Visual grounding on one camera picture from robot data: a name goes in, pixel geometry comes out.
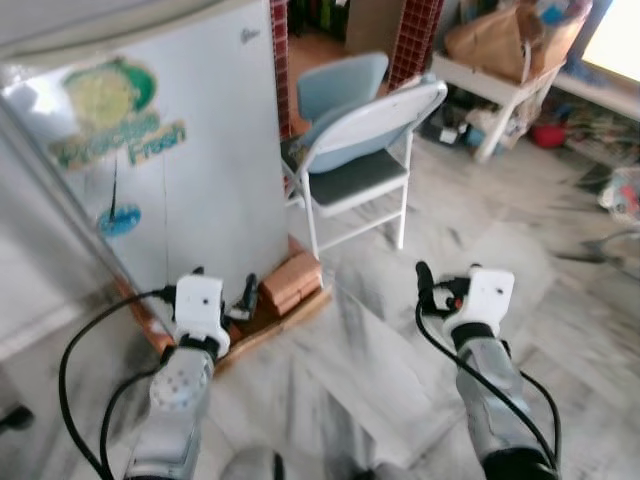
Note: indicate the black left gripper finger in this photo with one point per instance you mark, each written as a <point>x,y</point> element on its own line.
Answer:
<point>250,292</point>
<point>197,273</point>

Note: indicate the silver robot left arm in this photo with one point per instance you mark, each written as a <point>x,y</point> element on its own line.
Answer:
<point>175,410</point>

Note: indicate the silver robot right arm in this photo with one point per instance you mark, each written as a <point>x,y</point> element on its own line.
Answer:
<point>492,385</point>

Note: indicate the small silver fridge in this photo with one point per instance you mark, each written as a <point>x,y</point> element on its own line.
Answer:
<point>210,160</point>

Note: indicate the brown wooden board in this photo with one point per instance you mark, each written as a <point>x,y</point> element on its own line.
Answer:
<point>290,318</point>

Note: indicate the white folding chair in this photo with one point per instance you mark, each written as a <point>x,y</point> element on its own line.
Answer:
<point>360,182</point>

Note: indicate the black device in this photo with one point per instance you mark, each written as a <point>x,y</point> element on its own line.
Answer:
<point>447,122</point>

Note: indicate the red bowl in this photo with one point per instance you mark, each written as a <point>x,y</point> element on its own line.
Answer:
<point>548,136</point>

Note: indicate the grey robot left leg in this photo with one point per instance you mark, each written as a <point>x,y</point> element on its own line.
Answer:
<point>250,465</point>

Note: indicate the white basket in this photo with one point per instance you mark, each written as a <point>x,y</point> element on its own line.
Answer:
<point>625,195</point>

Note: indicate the white shelf rack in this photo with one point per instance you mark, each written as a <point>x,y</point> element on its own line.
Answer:
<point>500,95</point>

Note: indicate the light blue chair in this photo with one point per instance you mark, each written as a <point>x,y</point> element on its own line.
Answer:
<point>340,85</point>

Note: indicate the brown paper bag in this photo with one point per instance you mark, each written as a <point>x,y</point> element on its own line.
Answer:
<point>495,42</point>

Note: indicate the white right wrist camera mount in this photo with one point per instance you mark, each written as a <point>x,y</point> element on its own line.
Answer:
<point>485,298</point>

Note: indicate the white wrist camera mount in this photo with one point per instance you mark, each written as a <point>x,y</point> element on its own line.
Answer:
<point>485,298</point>
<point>200,310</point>

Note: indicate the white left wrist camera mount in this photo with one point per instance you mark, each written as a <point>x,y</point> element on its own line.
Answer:
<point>200,310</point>

